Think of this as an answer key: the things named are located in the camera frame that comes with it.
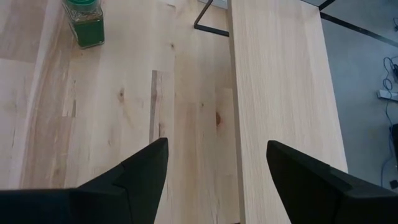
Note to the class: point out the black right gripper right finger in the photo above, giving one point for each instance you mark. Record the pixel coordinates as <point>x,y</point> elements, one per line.
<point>335,202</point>

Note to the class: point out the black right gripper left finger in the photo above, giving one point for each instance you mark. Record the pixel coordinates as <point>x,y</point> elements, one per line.
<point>93,205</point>

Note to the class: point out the white power strip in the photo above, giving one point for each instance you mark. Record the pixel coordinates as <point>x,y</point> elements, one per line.
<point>388,95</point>

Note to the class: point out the oregano jar green lid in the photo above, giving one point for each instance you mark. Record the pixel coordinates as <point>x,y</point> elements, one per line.
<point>88,31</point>

